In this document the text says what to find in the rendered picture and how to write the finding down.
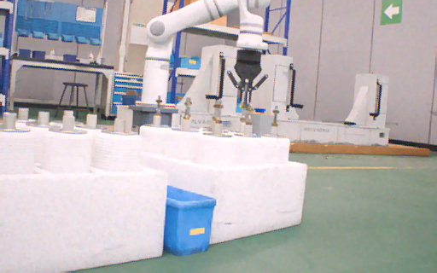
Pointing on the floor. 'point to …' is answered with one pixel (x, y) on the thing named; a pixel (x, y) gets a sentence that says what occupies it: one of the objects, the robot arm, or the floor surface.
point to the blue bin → (187, 222)
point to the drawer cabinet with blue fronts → (131, 81)
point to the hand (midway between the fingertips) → (245, 97)
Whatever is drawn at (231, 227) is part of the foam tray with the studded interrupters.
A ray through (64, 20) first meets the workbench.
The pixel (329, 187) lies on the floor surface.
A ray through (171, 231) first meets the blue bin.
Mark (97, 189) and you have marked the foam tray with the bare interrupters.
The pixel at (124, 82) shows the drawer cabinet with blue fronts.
